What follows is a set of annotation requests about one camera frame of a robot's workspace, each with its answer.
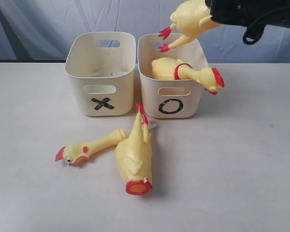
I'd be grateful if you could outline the cream bin with X mark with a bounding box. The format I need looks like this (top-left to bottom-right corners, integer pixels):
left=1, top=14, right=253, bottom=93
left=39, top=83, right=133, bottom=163
left=65, top=31, right=136, bottom=116

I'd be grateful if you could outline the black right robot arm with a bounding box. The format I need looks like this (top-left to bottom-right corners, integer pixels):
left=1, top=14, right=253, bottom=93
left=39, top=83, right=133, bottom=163
left=205, top=0, right=290, bottom=28

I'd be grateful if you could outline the headless yellow rubber chicken body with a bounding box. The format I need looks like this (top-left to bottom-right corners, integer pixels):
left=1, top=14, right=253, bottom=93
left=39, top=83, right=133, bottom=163
left=115, top=103, right=153, bottom=195

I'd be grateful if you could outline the detached yellow rubber chicken head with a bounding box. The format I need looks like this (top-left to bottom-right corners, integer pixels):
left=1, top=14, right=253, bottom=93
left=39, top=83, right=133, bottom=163
left=55, top=129, right=127, bottom=166

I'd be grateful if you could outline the cream bin with O mark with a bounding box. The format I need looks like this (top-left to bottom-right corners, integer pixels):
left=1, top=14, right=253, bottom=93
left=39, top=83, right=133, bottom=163
left=138, top=33, right=208, bottom=118

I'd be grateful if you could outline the blue-white backdrop curtain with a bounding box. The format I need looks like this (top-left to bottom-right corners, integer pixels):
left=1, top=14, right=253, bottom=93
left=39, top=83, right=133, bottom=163
left=0, top=0, right=290, bottom=63

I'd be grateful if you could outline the small white squeaker tube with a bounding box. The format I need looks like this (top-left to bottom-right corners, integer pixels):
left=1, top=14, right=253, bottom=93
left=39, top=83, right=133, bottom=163
left=148, top=123, right=157, bottom=130

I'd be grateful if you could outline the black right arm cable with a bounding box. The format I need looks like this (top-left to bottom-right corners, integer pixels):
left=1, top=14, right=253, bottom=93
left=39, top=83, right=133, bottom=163
left=242, top=4, right=290, bottom=45

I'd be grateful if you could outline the whole yellow rubber chicken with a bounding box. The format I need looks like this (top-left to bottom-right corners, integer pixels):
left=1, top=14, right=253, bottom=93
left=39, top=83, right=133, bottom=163
left=151, top=57, right=225, bottom=95
left=159, top=0, right=221, bottom=52

